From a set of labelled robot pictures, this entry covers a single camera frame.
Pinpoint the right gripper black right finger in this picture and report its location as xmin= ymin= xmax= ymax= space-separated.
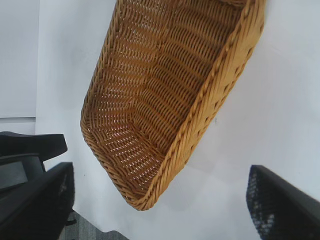
xmin=246 ymin=164 xmax=320 ymax=240

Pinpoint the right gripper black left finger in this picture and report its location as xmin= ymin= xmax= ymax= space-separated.
xmin=0 ymin=161 xmax=76 ymax=240

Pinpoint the woven wicker basket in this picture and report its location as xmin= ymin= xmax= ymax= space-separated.
xmin=79 ymin=0 xmax=266 ymax=212

